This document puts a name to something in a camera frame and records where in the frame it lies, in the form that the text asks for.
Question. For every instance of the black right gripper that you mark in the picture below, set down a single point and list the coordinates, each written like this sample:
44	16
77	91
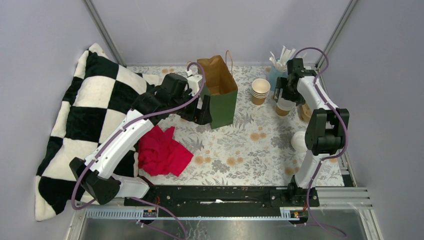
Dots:
281	83

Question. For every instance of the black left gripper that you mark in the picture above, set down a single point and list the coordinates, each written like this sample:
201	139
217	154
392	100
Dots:
200	116

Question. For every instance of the white plastic cup lid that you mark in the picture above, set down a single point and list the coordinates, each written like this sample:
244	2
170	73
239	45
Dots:
285	105

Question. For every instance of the brown paper cup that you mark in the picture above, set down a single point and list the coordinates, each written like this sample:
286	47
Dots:
282	112

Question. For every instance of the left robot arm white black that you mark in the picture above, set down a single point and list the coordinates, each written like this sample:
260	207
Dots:
175	95

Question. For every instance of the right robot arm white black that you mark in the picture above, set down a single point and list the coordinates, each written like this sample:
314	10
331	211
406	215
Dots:
326	133

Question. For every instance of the blue cup holder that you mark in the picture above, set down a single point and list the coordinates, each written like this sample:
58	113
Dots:
273	75

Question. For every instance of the white wrapped straws bundle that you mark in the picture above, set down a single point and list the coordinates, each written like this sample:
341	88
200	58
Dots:
280	63

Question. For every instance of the stack of paper cups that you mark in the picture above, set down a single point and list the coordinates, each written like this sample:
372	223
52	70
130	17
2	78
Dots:
260	89

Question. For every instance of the green paper bag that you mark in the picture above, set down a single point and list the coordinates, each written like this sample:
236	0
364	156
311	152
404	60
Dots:
222	89

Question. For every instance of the brown cardboard cup carrier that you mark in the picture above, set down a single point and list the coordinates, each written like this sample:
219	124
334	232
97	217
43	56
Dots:
305	113

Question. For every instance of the red cloth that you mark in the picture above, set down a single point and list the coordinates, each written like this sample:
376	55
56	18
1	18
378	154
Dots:
160	154

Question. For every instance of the stack of white lids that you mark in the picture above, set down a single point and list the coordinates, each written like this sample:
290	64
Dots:
298	141

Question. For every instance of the floral table mat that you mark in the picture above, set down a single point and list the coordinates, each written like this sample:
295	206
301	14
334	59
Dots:
255	150

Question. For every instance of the black white checkered pillow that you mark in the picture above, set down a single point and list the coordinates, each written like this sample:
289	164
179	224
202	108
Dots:
96	102

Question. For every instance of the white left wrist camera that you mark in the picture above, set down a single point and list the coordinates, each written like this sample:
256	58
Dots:
194	83

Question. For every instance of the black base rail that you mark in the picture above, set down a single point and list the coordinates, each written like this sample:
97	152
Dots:
231	201

